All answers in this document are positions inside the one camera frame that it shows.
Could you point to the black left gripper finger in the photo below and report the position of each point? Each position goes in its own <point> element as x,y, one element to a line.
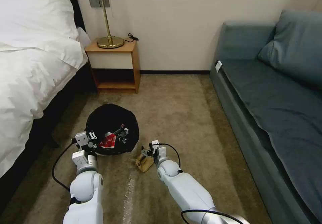
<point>92,135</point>
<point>94,146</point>

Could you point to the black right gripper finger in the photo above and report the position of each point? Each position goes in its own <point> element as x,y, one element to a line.
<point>146,155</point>
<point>147,149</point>

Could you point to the brown paper bag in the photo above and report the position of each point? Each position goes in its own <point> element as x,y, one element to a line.
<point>144,164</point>

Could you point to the black bag-lined trash bin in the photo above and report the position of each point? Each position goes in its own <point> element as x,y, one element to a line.
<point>108,118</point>

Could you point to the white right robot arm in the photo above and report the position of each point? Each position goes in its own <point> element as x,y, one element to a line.
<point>187,183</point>

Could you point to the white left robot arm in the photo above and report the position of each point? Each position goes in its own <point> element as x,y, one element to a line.
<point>85,186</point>

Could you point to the red and white crumpled wrapper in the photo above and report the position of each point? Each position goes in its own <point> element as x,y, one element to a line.
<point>108,141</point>

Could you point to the silver and red crumpled wrapper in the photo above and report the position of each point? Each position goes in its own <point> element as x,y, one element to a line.
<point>123,132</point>

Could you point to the wooden nightstand with white drawer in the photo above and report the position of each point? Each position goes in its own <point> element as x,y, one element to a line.
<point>110,57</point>

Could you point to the black baseboard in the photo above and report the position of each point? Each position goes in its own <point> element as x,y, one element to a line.
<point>176,72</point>

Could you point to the white bed duvet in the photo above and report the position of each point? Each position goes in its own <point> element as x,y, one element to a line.
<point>27,83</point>

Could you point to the white sofa label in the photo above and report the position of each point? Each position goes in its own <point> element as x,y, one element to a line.
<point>218,65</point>

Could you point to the blue-grey sofa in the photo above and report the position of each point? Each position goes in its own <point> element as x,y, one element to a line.
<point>264,123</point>

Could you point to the brass table lamp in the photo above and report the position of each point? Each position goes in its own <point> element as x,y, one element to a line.
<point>107,20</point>

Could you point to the black headboard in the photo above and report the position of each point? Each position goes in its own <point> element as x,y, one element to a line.
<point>77,12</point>

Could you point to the large white pillow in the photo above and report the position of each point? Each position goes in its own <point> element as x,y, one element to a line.
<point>32,15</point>

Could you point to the blue-grey sofa cushion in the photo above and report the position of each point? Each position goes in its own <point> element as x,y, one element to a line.
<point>294,45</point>

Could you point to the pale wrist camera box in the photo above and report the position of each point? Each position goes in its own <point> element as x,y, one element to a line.
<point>81,139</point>
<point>155,143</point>

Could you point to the grey wall switch plate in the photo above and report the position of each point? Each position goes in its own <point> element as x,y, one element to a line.
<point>94,2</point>

